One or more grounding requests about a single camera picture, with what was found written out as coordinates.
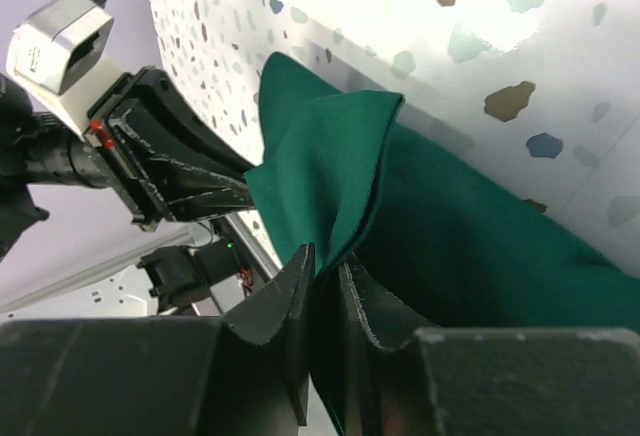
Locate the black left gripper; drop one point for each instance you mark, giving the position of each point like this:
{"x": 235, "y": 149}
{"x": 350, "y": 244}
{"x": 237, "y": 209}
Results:
{"x": 165, "y": 163}

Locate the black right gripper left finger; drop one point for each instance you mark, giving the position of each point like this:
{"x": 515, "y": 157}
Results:
{"x": 242, "y": 373}

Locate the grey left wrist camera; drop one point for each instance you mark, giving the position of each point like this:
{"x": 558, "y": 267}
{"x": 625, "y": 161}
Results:
{"x": 58, "y": 56}

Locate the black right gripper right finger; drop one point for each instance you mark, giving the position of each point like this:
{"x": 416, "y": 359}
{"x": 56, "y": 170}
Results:
{"x": 406, "y": 377}

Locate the green surgical cloth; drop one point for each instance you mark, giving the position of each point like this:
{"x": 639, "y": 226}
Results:
{"x": 341, "y": 173}

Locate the aluminium rail frame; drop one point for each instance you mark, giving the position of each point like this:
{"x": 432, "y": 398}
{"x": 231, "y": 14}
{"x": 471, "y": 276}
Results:
{"x": 119, "y": 289}

